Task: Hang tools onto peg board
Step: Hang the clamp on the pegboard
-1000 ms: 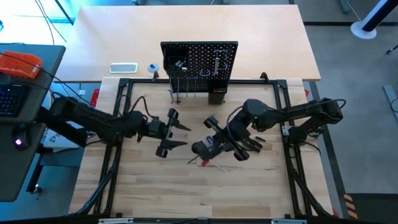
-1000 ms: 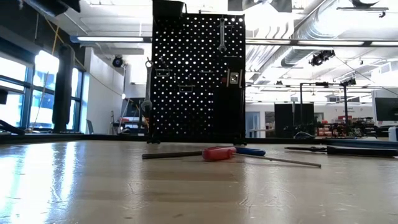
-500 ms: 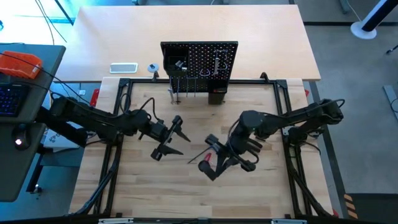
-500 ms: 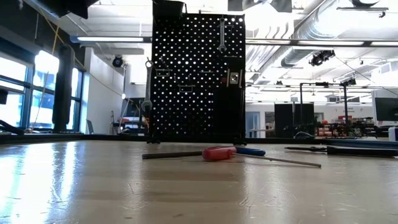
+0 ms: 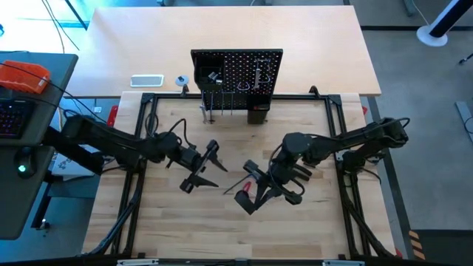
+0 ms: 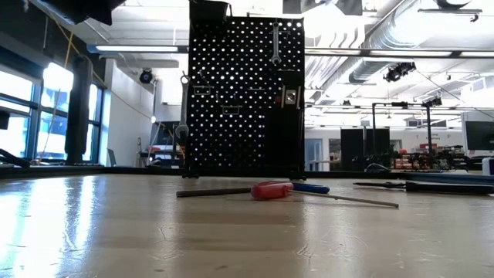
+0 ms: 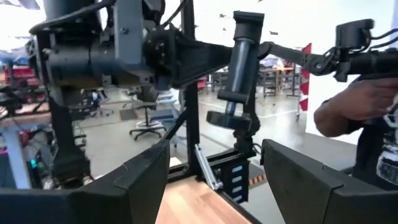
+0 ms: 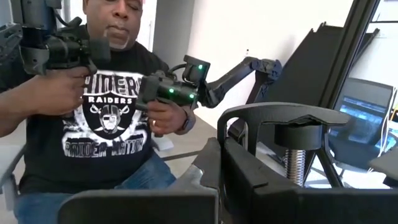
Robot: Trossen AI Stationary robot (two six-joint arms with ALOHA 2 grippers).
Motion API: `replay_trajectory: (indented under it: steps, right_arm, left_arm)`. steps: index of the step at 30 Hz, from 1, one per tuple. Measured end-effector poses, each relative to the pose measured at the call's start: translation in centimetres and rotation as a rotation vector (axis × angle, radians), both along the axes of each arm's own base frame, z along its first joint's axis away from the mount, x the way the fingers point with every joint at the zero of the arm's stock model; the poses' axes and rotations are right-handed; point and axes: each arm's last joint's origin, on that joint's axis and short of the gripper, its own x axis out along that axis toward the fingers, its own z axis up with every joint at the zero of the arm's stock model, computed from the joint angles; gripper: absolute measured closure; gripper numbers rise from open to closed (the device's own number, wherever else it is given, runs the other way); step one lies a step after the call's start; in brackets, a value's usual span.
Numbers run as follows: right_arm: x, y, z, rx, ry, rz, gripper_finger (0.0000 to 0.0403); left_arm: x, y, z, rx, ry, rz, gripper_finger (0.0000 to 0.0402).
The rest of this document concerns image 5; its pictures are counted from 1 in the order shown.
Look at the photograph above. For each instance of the grey floor rail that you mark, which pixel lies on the grey floor rail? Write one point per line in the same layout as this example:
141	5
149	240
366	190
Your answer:
463	114

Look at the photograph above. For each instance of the black computer mouse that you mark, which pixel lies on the black computer mouse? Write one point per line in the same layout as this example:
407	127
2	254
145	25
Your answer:
24	162

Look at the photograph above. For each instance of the black perforated pegboard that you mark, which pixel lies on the black perforated pegboard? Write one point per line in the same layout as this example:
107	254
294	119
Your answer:
244	70

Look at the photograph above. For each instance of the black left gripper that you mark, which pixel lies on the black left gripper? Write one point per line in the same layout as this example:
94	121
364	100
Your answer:
190	157

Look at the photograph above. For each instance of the large black pegboard bin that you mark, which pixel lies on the large black pegboard bin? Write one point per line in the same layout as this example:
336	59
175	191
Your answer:
202	63

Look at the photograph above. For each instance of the light wooden desk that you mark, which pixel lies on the light wooden desk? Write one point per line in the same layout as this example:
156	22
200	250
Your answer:
221	33

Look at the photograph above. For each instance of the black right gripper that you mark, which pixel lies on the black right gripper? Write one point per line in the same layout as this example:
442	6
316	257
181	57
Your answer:
282	177

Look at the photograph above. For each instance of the white rectangular device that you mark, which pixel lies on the white rectangular device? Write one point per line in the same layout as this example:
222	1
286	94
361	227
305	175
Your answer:
146	80

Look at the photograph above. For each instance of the silver metal bracket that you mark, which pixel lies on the silver metal bracket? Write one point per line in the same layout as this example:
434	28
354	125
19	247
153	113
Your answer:
137	262
343	263

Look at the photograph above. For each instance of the black white floor stand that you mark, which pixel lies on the black white floor stand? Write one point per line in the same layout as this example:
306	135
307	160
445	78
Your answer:
432	35

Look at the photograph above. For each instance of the tall black pegboard bin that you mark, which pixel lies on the tall black pegboard bin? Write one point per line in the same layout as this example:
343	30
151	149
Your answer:
257	114

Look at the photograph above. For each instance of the red clamp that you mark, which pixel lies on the red clamp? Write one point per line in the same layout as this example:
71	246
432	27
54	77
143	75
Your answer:
112	112
365	110

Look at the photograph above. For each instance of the black keyboard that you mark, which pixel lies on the black keyboard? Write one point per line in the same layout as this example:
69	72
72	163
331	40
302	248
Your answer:
13	118

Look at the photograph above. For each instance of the orange case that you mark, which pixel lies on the orange case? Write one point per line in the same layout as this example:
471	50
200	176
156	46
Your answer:
22	77

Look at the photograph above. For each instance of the grey side desk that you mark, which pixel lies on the grey side desk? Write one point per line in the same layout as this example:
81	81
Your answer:
59	70

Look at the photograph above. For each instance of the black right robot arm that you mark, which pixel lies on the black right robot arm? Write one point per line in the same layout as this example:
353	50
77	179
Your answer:
351	138

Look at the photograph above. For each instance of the black aluminium table frame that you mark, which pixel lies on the black aluminium table frame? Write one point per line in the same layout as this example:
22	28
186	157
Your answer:
173	97

